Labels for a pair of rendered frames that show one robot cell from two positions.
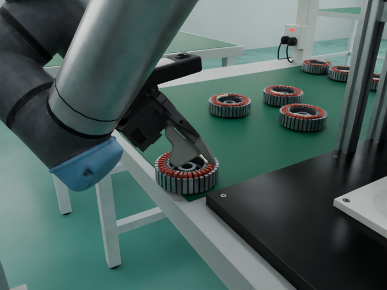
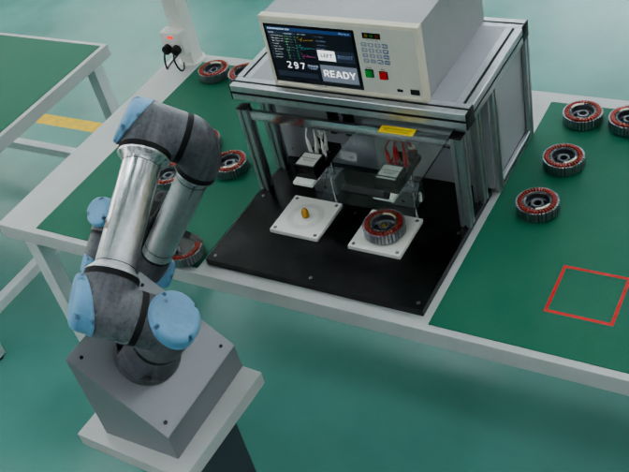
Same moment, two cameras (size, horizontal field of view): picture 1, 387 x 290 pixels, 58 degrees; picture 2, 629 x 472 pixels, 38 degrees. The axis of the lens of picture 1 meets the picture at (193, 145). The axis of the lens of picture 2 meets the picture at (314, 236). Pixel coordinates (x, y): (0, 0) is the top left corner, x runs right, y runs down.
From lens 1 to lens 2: 197 cm
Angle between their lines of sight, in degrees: 23
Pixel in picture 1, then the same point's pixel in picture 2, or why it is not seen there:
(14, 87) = not seen: hidden behind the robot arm
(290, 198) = (249, 239)
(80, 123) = (165, 261)
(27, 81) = not seen: hidden behind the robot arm
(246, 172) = (216, 232)
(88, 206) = (19, 337)
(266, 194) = (236, 243)
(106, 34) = (173, 232)
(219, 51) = (82, 69)
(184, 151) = (186, 243)
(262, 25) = not seen: outside the picture
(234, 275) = (241, 287)
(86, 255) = (68, 379)
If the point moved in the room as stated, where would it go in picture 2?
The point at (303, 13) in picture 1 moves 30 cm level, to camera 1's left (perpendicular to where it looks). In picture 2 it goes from (173, 15) to (95, 51)
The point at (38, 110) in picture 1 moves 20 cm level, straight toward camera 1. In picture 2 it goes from (140, 264) to (202, 287)
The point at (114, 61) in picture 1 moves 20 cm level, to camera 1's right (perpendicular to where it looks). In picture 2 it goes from (176, 238) to (249, 199)
